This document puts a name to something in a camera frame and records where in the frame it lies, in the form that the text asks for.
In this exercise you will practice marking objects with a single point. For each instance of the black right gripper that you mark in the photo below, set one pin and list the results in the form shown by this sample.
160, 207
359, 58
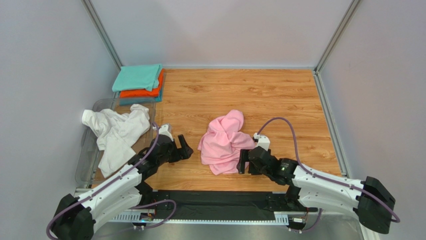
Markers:
246, 161

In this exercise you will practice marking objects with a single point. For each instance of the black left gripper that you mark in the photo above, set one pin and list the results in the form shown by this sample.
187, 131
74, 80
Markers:
184, 152

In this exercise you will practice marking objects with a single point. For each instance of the pink t-shirt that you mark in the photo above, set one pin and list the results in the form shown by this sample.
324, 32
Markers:
222, 143

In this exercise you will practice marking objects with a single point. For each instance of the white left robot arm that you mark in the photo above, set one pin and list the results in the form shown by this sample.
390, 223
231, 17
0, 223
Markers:
79, 217

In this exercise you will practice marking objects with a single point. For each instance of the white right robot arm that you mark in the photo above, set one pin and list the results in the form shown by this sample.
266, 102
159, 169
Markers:
367, 200

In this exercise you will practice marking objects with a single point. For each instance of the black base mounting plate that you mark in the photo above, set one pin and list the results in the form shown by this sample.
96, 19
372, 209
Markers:
228, 205

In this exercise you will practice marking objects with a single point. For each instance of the folded orange t-shirt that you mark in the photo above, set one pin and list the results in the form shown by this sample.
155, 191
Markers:
155, 93

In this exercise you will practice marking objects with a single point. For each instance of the white t-shirt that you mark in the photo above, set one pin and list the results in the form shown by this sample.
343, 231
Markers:
116, 134

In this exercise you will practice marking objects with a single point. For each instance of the folded teal t-shirt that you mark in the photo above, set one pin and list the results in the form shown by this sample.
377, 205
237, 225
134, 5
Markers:
139, 100

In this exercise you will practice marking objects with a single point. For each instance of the folded mint green t-shirt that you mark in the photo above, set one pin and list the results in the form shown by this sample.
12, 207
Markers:
138, 77

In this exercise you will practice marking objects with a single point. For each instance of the clear plastic bin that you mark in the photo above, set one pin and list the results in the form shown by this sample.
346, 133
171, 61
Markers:
87, 171

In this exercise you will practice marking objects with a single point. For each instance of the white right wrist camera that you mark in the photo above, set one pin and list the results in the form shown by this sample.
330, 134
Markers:
261, 141

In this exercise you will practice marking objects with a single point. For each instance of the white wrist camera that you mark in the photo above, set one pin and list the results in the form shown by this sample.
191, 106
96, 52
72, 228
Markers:
261, 141
166, 130

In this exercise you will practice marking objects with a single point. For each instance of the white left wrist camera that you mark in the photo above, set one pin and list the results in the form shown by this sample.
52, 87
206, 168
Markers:
166, 130

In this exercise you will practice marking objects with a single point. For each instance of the aluminium front frame rail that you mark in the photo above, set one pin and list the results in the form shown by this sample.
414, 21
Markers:
163, 210

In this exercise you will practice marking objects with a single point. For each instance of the right aluminium corner post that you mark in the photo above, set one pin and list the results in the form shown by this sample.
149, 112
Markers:
327, 92

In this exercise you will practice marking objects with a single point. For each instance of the aluminium corner post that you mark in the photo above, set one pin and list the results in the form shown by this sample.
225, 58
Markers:
97, 22
327, 92

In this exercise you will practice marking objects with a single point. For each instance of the left aluminium corner post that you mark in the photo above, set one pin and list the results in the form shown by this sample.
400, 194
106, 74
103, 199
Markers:
97, 22

